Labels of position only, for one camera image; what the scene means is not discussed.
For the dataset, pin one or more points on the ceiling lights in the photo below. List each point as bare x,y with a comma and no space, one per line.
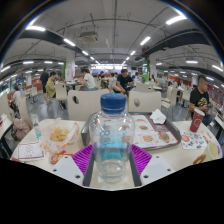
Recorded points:
176,20

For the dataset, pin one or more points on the neighbouring cream table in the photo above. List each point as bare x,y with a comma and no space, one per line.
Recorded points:
5,128

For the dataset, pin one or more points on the cream chair with round hole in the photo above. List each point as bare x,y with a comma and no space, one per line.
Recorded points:
83,105
146,101

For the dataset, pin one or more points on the small clear teal bottle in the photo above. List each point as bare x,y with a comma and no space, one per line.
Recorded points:
36,128

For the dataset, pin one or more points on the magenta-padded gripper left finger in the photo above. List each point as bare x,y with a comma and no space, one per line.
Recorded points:
81,158

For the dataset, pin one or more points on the crumpled white napkin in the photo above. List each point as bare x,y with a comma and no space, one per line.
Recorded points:
157,116

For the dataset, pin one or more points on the red sauce packet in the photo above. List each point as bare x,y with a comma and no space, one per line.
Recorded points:
56,157

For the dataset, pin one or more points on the clear bag of fries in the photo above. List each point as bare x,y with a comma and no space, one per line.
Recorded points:
59,135

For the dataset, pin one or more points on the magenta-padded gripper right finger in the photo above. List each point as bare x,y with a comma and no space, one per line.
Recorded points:
142,159

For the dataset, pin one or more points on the person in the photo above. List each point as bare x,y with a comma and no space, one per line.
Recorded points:
44,79
50,87
16,97
89,80
124,81
199,98

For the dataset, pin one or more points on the brown food tray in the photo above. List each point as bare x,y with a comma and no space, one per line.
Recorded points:
150,133

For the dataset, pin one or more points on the ceiling air conditioner unit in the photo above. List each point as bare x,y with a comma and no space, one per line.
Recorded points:
89,36

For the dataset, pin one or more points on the clear blue-capped water bottle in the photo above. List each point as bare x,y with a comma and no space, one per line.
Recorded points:
111,133

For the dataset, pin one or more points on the colourful sticker sheet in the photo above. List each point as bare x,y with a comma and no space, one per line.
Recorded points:
193,140

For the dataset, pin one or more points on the far cream chairs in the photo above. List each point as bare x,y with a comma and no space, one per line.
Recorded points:
61,91

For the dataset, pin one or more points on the red paper cup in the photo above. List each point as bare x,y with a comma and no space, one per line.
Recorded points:
196,121

